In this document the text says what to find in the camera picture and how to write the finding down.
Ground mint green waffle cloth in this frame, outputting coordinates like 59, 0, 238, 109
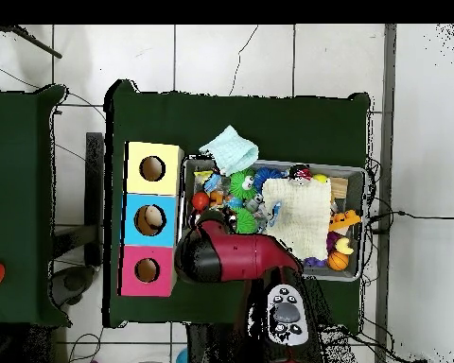
198, 125, 259, 178

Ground cream waffle cloth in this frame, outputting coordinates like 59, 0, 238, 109
262, 177, 333, 262

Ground wooden box with three holes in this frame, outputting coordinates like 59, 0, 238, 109
117, 141, 184, 298

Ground shallow clear mesh bin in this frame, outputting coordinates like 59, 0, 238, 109
175, 154, 367, 283

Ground green spiky ball with eyes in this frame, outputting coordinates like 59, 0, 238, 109
229, 168, 258, 199

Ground orange ball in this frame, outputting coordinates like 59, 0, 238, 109
191, 191, 211, 212

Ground green spiky rubber ball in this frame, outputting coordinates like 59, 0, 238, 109
234, 206, 259, 234

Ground blue spiky rubber ball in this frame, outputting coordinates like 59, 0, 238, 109
253, 166, 285, 187

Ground crushed black red can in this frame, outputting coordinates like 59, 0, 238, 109
288, 164, 313, 186

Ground dark green table cloth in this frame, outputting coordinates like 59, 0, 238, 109
0, 83, 71, 327
102, 78, 371, 329

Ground orange plastic toy block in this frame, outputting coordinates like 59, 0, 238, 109
327, 209, 362, 233

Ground pale yellow plush toy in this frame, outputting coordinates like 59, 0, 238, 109
334, 236, 355, 255

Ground small orange basketball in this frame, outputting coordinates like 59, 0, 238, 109
327, 251, 350, 272

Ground black upright panel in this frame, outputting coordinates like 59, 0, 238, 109
84, 131, 105, 268

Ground grey rounded object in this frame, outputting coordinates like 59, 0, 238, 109
50, 264, 96, 307

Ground dark thin rod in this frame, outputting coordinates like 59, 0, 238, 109
0, 24, 63, 60

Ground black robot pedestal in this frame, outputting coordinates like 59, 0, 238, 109
186, 322, 251, 363

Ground black power cable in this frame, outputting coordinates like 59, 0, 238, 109
366, 210, 454, 235

